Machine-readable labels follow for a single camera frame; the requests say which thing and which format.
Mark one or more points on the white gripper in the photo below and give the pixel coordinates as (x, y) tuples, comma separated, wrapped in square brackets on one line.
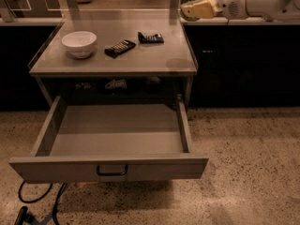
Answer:
[(231, 1)]

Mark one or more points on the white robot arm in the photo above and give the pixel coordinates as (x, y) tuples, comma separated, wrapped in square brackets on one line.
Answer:
[(281, 10)]

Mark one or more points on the open grey top drawer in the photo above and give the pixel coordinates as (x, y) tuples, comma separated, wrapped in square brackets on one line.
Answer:
[(152, 139)]

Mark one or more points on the blue snack packet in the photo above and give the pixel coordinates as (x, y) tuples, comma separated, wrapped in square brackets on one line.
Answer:
[(156, 38)]

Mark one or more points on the black chocolate bar packet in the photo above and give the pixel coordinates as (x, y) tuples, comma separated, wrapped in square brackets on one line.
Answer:
[(120, 48)]

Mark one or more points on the white bowl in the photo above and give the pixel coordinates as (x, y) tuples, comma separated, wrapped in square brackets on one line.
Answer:
[(79, 44)]

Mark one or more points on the black drawer handle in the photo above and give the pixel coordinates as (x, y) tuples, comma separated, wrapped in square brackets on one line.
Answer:
[(112, 170)]

